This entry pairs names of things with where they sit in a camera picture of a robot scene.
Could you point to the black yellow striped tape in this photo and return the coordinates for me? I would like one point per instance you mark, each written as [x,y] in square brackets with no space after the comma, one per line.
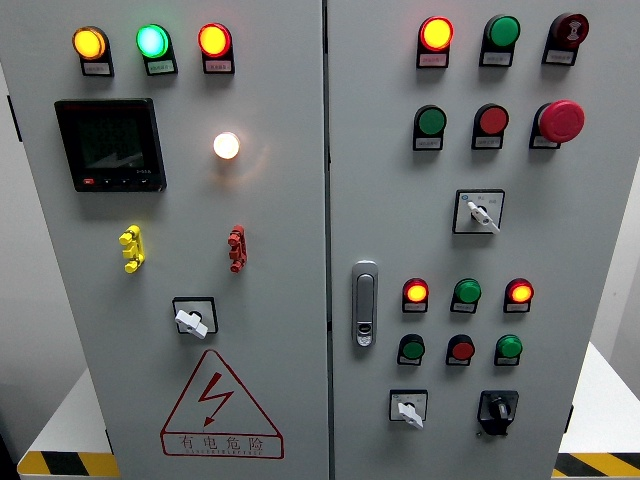
[600,465]
[65,464]

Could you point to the large red push button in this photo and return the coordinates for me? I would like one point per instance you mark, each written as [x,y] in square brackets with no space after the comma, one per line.
[493,120]

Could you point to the yellow round lamp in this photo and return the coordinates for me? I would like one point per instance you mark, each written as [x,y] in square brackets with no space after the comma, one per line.
[89,43]

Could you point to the black display meter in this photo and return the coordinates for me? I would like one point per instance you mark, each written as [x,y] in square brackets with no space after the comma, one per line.
[109,145]

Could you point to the small green round lamp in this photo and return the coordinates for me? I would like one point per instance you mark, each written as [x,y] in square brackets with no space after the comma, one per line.
[468,291]
[509,347]

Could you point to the small red round lamp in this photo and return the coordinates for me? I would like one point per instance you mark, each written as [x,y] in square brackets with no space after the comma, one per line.
[416,292]
[520,292]

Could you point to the silver door lock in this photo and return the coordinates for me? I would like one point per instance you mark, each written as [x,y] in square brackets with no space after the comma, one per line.
[364,300]

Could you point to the large lit green round lamp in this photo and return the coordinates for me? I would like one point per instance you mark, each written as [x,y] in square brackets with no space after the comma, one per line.
[152,40]

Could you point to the dark red buzzer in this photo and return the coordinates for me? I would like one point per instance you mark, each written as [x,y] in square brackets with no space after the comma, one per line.
[570,29]

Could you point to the small label plate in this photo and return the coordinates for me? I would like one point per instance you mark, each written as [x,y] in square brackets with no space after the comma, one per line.
[505,361]
[495,58]
[432,60]
[487,142]
[96,68]
[428,143]
[462,308]
[543,142]
[456,362]
[515,308]
[414,308]
[408,361]
[559,57]
[160,66]
[218,66]

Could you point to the large red stop button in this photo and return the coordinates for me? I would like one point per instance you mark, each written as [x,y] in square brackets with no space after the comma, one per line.
[561,121]

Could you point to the white round lamp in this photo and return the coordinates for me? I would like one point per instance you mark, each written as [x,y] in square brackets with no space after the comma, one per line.
[226,145]

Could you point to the large green push button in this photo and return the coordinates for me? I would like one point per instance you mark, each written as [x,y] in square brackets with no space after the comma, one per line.
[431,120]

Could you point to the large red round lamp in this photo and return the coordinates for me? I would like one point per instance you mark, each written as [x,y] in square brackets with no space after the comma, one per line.
[436,33]
[214,39]

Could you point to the small green push button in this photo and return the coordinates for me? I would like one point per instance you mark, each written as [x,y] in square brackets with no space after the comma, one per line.
[413,350]

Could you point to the pale grey cabinet door with display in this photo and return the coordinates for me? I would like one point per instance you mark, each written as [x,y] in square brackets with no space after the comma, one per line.
[280,240]

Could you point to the black door hinge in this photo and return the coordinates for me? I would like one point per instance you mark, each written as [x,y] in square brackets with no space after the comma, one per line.
[568,420]
[108,441]
[14,117]

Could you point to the red warning triangle sticker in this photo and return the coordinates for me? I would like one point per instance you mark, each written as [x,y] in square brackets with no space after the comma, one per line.
[215,395]

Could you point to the pale grey cabinet door with lock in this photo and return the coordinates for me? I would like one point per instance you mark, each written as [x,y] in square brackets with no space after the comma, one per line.
[400,225]

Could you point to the small red push button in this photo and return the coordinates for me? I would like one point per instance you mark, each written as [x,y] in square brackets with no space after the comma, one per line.
[462,350]

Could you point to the black knob turn switch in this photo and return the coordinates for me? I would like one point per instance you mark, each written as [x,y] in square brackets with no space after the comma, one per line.
[499,409]

